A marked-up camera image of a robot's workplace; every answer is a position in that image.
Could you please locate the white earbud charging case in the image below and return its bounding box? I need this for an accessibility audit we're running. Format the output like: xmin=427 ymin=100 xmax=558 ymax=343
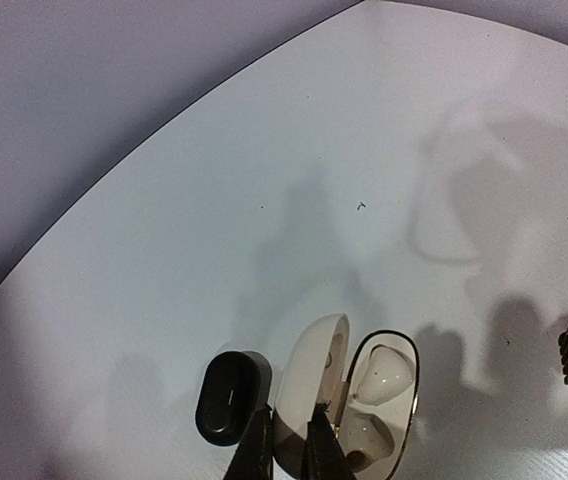
xmin=274 ymin=314 xmax=420 ymax=479

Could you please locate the black earbud charging case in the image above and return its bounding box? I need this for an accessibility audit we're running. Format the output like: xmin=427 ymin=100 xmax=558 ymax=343
xmin=195 ymin=351 xmax=272 ymax=447

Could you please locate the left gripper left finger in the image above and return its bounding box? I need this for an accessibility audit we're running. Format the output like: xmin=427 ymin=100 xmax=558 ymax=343
xmin=223 ymin=404 xmax=273 ymax=480

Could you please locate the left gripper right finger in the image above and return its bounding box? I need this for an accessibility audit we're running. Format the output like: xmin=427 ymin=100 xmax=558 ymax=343
xmin=301 ymin=404 xmax=355 ymax=480

